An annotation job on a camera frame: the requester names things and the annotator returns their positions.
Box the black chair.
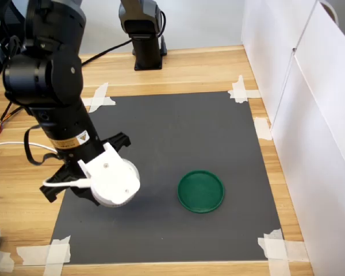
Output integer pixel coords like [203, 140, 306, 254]
[0, 0, 28, 40]

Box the thin black cable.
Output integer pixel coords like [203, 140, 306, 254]
[0, 100, 15, 123]

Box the white partition board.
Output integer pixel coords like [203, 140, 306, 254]
[240, 0, 345, 276]

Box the grey looped handle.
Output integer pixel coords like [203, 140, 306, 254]
[319, 1, 340, 26]

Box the black braided cable sleeve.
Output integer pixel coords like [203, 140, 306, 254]
[5, 39, 133, 121]

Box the dark grey mat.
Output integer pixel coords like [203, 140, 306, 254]
[50, 91, 285, 265]

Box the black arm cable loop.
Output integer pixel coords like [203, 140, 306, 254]
[24, 125, 60, 167]

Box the white camera box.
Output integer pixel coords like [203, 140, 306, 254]
[77, 142, 141, 208]

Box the round green lid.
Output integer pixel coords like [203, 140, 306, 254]
[177, 170, 225, 215]

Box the white tape strip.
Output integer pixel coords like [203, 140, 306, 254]
[0, 250, 15, 273]
[232, 75, 248, 104]
[82, 96, 117, 108]
[253, 117, 273, 141]
[228, 89, 261, 100]
[258, 237, 310, 263]
[263, 229, 292, 276]
[16, 244, 71, 266]
[88, 82, 109, 113]
[43, 235, 72, 276]

